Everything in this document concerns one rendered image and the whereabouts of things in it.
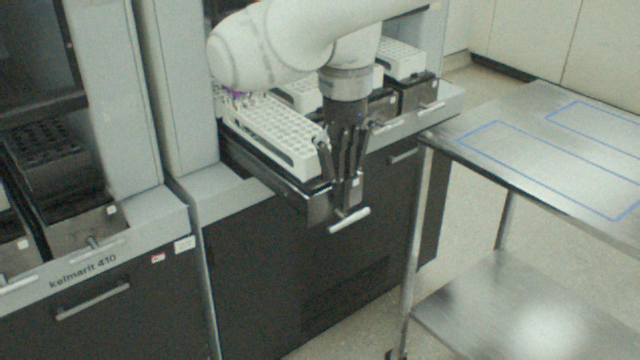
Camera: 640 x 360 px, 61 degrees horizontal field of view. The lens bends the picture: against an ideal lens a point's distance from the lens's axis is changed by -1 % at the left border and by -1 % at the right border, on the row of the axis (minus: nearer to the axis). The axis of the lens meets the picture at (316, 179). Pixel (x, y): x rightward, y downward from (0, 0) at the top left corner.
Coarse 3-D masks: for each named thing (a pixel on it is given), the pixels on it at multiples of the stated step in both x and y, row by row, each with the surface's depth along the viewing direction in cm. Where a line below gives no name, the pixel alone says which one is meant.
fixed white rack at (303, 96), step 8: (304, 80) 127; (312, 80) 127; (272, 88) 136; (280, 88) 125; (288, 88) 123; (296, 88) 124; (304, 88) 123; (312, 88) 124; (272, 96) 130; (280, 96) 132; (288, 96) 132; (296, 96) 121; (304, 96) 120; (312, 96) 122; (320, 96) 123; (288, 104) 125; (296, 104) 123; (304, 104) 121; (312, 104) 123; (320, 104) 125; (304, 112) 122
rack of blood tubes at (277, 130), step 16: (224, 112) 118; (240, 112) 114; (256, 112) 114; (272, 112) 114; (288, 112) 115; (240, 128) 116; (256, 128) 108; (272, 128) 108; (288, 128) 109; (304, 128) 109; (320, 128) 108; (256, 144) 111; (272, 144) 114; (288, 144) 103; (304, 144) 103; (288, 160) 109; (304, 160) 99; (304, 176) 101
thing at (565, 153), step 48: (528, 96) 130; (576, 96) 130; (432, 144) 113; (480, 144) 112; (528, 144) 112; (576, 144) 112; (624, 144) 112; (528, 192) 98; (576, 192) 98; (624, 192) 98; (624, 240) 87; (480, 288) 152; (528, 288) 152; (480, 336) 139; (528, 336) 138; (576, 336) 138; (624, 336) 138
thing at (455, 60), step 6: (450, 54) 341; (456, 54) 345; (462, 54) 349; (468, 54) 354; (444, 60) 340; (450, 60) 344; (456, 60) 348; (462, 60) 352; (468, 60) 355; (444, 66) 343; (450, 66) 346; (456, 66) 348; (444, 72) 342
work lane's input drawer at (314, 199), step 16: (224, 128) 119; (224, 144) 119; (240, 144) 115; (240, 160) 116; (256, 160) 110; (272, 160) 107; (256, 176) 112; (272, 176) 107; (288, 176) 104; (320, 176) 103; (288, 192) 104; (304, 192) 101; (320, 192) 100; (352, 192) 106; (304, 208) 101; (320, 208) 102; (336, 208) 105; (368, 208) 105; (336, 224) 101
